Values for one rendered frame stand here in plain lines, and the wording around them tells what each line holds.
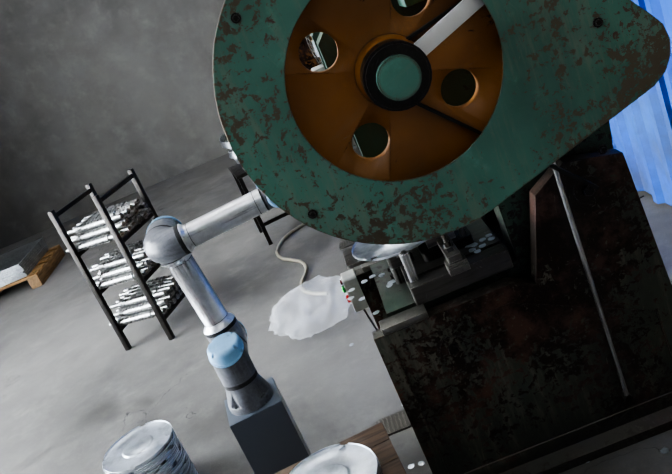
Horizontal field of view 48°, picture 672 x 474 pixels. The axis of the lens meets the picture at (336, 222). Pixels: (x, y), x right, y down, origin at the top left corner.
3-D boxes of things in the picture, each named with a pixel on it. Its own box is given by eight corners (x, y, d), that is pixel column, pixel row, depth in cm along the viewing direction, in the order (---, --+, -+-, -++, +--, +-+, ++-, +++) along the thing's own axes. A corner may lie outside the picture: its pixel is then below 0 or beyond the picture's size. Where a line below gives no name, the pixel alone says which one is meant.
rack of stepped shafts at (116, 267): (179, 338, 436) (101, 194, 406) (117, 353, 453) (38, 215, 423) (208, 300, 474) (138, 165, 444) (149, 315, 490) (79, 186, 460)
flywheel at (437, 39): (162, 64, 159) (423, -182, 149) (174, 55, 178) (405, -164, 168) (380, 293, 180) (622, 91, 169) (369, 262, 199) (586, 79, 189)
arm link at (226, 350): (222, 392, 236) (203, 357, 231) (221, 372, 248) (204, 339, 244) (257, 377, 236) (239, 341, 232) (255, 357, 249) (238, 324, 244)
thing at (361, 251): (456, 211, 233) (455, 208, 232) (409, 259, 213) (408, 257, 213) (383, 218, 252) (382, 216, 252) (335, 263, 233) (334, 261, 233)
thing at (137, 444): (96, 484, 276) (95, 483, 276) (110, 439, 304) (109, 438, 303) (168, 454, 275) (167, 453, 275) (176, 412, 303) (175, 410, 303)
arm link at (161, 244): (133, 247, 219) (283, 173, 220) (136, 236, 230) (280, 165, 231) (152, 280, 223) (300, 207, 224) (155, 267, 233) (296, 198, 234)
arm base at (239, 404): (233, 422, 237) (219, 397, 234) (228, 400, 251) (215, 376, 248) (276, 400, 238) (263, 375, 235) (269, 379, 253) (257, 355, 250)
